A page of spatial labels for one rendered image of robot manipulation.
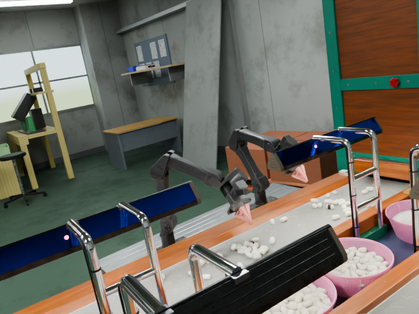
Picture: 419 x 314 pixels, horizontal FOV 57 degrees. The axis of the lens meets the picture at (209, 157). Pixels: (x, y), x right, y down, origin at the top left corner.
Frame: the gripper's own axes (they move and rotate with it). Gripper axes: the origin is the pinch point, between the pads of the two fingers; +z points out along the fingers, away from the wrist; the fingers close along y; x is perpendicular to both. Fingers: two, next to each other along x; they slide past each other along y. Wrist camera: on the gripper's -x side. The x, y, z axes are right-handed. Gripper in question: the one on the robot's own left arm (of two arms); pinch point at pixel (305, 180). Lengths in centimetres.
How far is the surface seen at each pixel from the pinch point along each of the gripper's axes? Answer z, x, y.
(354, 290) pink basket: 52, -25, -40
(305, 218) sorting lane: 15.8, 1.9, -13.5
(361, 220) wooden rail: 32.1, -15.1, -6.8
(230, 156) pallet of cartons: -150, 188, 120
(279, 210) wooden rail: 4.5, 9.2, -16.5
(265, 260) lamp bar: 42, -69, -89
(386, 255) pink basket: 49, -27, -22
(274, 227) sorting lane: 12.2, 5.0, -27.8
